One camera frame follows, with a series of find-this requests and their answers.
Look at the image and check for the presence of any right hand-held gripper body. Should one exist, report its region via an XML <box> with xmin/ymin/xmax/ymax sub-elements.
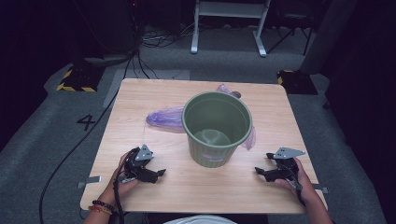
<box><xmin>270</xmin><ymin>147</ymin><xmax>306</xmax><ymax>184</ymax></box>

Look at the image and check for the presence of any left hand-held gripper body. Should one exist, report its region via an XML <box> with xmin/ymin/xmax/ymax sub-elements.
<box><xmin>120</xmin><ymin>144</ymin><xmax>154</xmax><ymax>184</ymax></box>

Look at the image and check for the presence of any purple plastic bag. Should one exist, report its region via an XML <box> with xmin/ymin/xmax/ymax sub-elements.
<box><xmin>146</xmin><ymin>83</ymin><xmax>257</xmax><ymax>152</ymax></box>

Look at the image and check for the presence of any green plastic bin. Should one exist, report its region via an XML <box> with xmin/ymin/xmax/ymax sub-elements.
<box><xmin>181</xmin><ymin>91</ymin><xmax>254</xmax><ymax>169</ymax></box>

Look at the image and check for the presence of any person's right hand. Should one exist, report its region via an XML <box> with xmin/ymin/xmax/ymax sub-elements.
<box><xmin>275</xmin><ymin>157</ymin><xmax>319</xmax><ymax>206</ymax></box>

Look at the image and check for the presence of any person's left hand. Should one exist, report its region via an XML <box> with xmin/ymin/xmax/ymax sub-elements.
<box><xmin>100</xmin><ymin>152</ymin><xmax>140</xmax><ymax>205</ymax></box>

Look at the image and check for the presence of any person's white clothing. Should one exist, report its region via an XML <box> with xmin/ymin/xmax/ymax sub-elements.
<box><xmin>163</xmin><ymin>214</ymin><xmax>238</xmax><ymax>224</ymax></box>

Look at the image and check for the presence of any black yellow striped stand base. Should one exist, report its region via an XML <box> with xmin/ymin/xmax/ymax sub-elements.
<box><xmin>56</xmin><ymin>63</ymin><xmax>106</xmax><ymax>93</ymax></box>
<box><xmin>276</xmin><ymin>69</ymin><xmax>319</xmax><ymax>96</ymax></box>

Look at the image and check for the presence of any black tripod stand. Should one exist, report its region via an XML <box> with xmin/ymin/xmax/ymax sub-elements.
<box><xmin>266</xmin><ymin>8</ymin><xmax>315</xmax><ymax>58</ymax></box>

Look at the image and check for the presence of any grey upright column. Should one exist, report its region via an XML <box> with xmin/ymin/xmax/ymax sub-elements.
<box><xmin>299</xmin><ymin>0</ymin><xmax>360</xmax><ymax>76</ymax></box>

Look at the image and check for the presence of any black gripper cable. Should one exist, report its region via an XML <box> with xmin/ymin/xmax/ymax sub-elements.
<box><xmin>285</xmin><ymin>173</ymin><xmax>308</xmax><ymax>207</ymax></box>
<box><xmin>112</xmin><ymin>174</ymin><xmax>126</xmax><ymax>224</ymax></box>

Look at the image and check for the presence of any black bead bracelet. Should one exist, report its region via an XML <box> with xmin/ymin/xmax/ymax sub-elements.
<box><xmin>92</xmin><ymin>200</ymin><xmax>118</xmax><ymax>215</ymax></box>

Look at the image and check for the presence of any red string bracelet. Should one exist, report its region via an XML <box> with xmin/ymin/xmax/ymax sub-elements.
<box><xmin>88</xmin><ymin>204</ymin><xmax>113</xmax><ymax>217</ymax></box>

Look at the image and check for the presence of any long black floor cable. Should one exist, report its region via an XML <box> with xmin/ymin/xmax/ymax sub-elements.
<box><xmin>38</xmin><ymin>50</ymin><xmax>139</xmax><ymax>224</ymax></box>

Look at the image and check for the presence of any bundle of floor cables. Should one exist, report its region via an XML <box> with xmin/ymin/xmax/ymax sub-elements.
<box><xmin>136</xmin><ymin>22</ymin><xmax>195</xmax><ymax>49</ymax></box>

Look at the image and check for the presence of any white metal table frame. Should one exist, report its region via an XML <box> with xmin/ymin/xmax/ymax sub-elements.
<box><xmin>190</xmin><ymin>0</ymin><xmax>272</xmax><ymax>58</ymax></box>

